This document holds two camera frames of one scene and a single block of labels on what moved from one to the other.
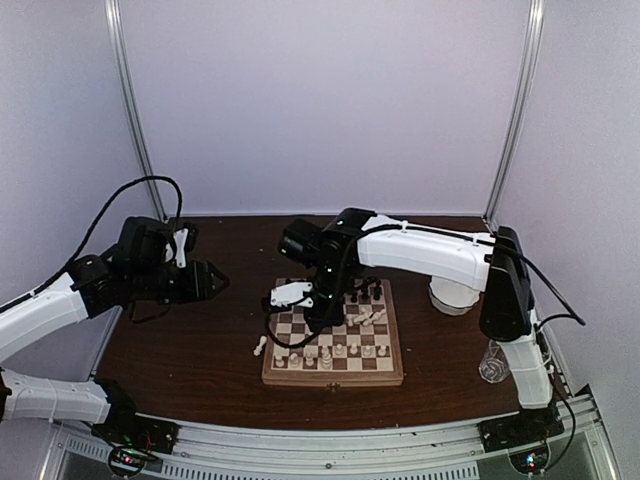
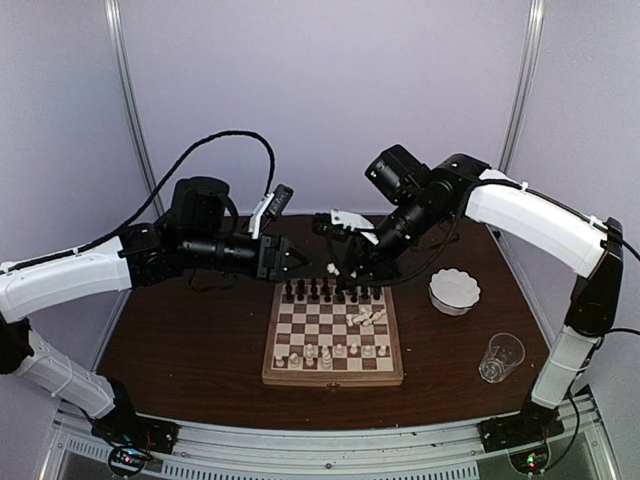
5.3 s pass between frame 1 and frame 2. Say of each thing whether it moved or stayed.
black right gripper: moved
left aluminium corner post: stayed
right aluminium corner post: stayed
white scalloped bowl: stayed
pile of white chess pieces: stayed
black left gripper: moved
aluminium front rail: stayed
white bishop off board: moved
